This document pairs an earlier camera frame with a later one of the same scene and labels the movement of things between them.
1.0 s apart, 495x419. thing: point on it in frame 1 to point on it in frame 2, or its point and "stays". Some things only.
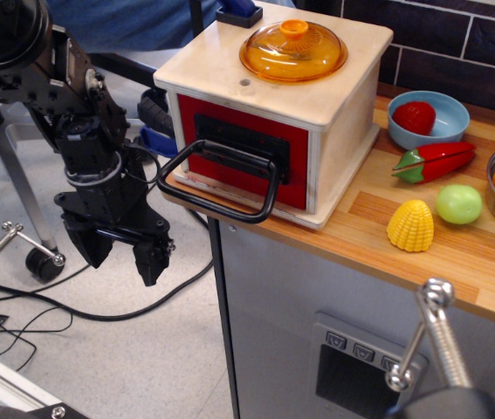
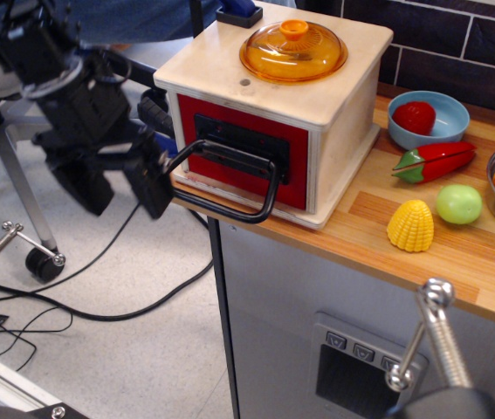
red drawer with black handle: (257, 155) stays
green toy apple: (458, 204) stays
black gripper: (118, 204) to (85, 109)
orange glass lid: (292, 51) stays
